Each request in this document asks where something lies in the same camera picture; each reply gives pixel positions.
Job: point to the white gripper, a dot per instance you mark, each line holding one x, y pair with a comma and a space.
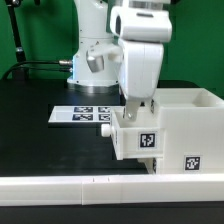
139, 73

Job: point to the white drawer box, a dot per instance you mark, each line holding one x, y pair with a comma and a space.
139, 139
153, 165

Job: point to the white drawer cabinet frame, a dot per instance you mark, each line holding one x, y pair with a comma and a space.
193, 119

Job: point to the white front drawer box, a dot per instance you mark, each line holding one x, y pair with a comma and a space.
153, 165

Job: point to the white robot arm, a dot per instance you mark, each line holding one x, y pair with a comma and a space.
96, 64

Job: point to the black stand pole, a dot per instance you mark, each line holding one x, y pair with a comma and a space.
18, 72

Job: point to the white marker base plate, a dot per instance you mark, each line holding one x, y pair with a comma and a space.
80, 114

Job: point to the white front rail wall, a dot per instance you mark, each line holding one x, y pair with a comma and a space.
109, 189

